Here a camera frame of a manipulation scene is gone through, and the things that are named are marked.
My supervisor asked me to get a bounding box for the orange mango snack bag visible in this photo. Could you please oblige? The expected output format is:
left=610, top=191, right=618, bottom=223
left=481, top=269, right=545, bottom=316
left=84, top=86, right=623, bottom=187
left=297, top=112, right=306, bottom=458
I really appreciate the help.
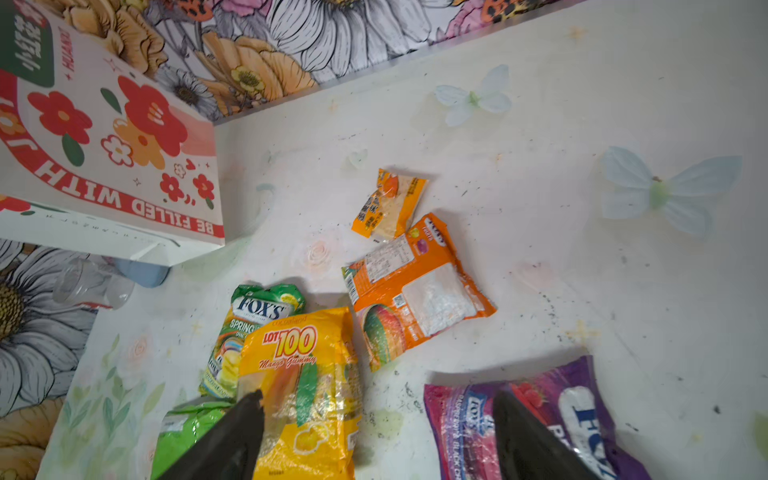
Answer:
left=342, top=213, right=496, bottom=372

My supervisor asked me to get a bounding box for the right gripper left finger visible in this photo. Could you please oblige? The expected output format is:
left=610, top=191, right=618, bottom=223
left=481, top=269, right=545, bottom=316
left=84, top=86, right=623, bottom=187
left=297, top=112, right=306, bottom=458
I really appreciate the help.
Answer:
left=159, top=390, right=265, bottom=479

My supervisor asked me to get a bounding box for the clear plastic cup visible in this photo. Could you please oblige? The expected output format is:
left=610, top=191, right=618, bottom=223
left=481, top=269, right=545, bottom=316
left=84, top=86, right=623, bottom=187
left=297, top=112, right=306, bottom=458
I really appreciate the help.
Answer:
left=52, top=258, right=135, bottom=310

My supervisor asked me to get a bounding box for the purple Fox's candy bag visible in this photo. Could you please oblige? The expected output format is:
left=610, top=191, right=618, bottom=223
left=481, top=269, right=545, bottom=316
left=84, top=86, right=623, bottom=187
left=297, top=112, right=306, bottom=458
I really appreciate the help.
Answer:
left=424, top=355, right=649, bottom=479

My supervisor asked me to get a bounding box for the green Fox's candy bag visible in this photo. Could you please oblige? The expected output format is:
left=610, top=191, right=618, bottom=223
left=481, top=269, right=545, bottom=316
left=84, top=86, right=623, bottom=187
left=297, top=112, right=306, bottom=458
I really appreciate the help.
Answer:
left=199, top=284, right=305, bottom=399

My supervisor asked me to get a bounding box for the white paper bag red flower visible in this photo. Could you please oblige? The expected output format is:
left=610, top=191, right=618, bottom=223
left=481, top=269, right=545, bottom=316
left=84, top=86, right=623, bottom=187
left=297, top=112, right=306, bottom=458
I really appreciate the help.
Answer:
left=1, top=1, right=225, bottom=266

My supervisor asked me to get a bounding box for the yellow Lot 100 gummy bag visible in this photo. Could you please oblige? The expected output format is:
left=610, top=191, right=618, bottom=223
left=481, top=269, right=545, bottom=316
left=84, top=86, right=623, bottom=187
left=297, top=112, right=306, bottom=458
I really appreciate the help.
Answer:
left=237, top=307, right=362, bottom=479

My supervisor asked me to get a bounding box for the small orange snack packet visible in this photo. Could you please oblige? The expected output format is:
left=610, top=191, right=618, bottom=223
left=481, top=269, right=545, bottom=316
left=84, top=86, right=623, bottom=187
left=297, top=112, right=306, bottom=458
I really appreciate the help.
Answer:
left=351, top=169, right=428, bottom=242

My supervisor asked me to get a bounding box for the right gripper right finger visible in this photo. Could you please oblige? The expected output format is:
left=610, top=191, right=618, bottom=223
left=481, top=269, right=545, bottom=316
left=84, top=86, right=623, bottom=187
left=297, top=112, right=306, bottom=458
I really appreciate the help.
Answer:
left=492, top=391, right=597, bottom=480

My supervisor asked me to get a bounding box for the bright green chips bag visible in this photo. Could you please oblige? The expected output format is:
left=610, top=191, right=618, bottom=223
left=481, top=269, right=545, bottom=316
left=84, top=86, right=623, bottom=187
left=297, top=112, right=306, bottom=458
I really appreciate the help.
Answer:
left=150, top=397, right=234, bottom=479

